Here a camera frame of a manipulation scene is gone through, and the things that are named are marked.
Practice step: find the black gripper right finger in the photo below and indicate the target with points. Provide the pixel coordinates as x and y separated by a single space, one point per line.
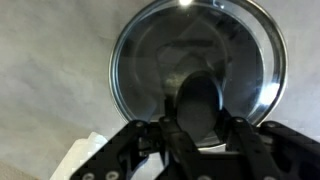
266 150

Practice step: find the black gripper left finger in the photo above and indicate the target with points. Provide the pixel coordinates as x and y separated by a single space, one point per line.
133 143

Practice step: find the glass lid with black knob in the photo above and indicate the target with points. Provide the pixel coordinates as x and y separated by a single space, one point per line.
150 50

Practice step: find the light blue carton box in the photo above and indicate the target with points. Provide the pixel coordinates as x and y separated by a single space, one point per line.
78 156

